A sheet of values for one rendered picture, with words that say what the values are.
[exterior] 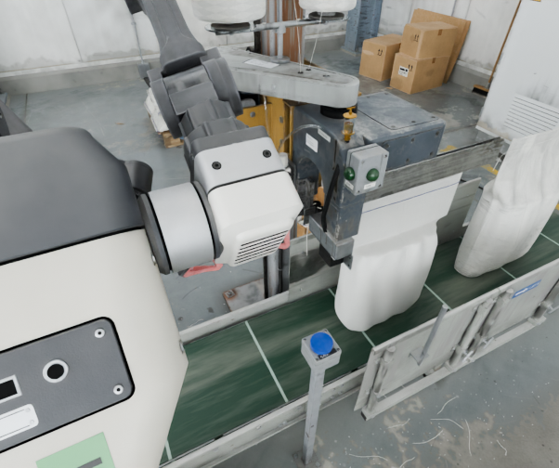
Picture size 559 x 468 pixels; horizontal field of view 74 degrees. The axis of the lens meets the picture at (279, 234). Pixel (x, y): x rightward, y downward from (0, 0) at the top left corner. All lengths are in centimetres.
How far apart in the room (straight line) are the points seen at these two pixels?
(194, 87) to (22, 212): 24
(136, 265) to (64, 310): 7
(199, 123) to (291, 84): 52
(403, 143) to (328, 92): 21
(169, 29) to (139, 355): 43
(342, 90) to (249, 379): 107
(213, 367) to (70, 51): 496
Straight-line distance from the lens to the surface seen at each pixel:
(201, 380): 152
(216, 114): 45
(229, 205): 36
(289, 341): 158
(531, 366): 233
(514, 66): 388
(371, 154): 80
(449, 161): 138
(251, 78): 99
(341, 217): 92
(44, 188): 36
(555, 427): 220
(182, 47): 57
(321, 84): 91
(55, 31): 584
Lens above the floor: 170
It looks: 40 degrees down
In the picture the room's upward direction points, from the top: straight up
